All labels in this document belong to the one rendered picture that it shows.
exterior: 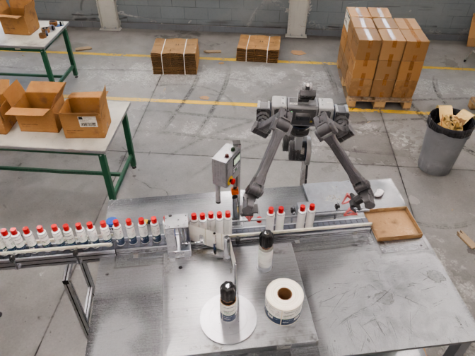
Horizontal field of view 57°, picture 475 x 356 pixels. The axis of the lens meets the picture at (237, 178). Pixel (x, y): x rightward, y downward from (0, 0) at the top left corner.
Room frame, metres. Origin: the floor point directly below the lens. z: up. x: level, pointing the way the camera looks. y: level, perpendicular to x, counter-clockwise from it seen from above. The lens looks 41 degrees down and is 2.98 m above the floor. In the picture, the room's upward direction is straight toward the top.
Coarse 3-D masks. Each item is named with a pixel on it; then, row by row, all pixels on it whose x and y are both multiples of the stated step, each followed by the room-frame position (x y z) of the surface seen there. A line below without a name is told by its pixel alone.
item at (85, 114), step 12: (72, 96) 3.34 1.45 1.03; (84, 96) 3.34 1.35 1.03; (96, 96) 3.34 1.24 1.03; (72, 108) 3.32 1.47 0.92; (84, 108) 3.32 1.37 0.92; (96, 108) 3.32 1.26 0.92; (108, 108) 3.32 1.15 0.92; (60, 120) 3.05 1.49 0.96; (72, 120) 3.06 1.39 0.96; (84, 120) 3.06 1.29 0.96; (96, 120) 3.06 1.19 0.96; (108, 120) 3.25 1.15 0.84; (72, 132) 3.05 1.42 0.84; (84, 132) 3.06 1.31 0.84; (96, 132) 3.06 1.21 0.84
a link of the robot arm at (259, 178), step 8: (272, 128) 1.92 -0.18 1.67; (272, 136) 1.91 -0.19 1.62; (280, 136) 1.90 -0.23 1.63; (272, 144) 1.87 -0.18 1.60; (272, 152) 1.84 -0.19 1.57; (264, 160) 1.80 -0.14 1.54; (272, 160) 1.81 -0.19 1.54; (264, 168) 1.78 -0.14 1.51; (256, 176) 1.75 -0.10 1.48; (264, 176) 1.75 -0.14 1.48; (256, 184) 1.73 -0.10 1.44; (248, 192) 1.70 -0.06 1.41; (256, 192) 1.69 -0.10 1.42
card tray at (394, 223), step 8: (376, 208) 2.13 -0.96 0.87; (384, 208) 2.13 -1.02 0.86; (392, 208) 2.14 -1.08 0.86; (400, 208) 2.15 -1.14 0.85; (408, 208) 2.13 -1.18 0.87; (368, 216) 2.09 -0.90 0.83; (376, 216) 2.09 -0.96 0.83; (384, 216) 2.09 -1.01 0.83; (392, 216) 2.09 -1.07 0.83; (400, 216) 2.09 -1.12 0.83; (408, 216) 2.09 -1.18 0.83; (376, 224) 2.01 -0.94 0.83; (384, 224) 2.01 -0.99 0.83; (392, 224) 2.02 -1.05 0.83; (400, 224) 2.02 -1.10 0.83; (408, 224) 2.02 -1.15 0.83; (416, 224) 1.99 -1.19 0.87; (376, 232) 1.94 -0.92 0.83; (384, 232) 1.94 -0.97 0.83; (392, 232) 1.94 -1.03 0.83; (400, 232) 1.94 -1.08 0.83; (408, 232) 1.94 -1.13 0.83; (416, 232) 1.94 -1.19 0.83; (384, 240) 1.87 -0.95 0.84
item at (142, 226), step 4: (140, 220) 1.79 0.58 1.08; (140, 224) 1.79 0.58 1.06; (144, 224) 1.80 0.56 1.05; (140, 228) 1.78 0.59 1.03; (144, 228) 1.79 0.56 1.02; (140, 232) 1.79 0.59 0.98; (144, 232) 1.79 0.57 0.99; (140, 236) 1.79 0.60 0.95; (144, 236) 1.78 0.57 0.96; (144, 240) 1.78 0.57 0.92; (148, 240) 1.80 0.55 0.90
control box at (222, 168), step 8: (224, 152) 1.96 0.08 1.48; (232, 152) 1.96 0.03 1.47; (216, 160) 1.89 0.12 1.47; (224, 160) 1.89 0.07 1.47; (232, 160) 1.91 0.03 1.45; (216, 168) 1.89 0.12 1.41; (224, 168) 1.87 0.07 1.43; (232, 168) 1.91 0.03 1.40; (216, 176) 1.89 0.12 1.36; (224, 176) 1.87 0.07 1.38; (232, 176) 1.91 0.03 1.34; (216, 184) 1.89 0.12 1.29; (224, 184) 1.87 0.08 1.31
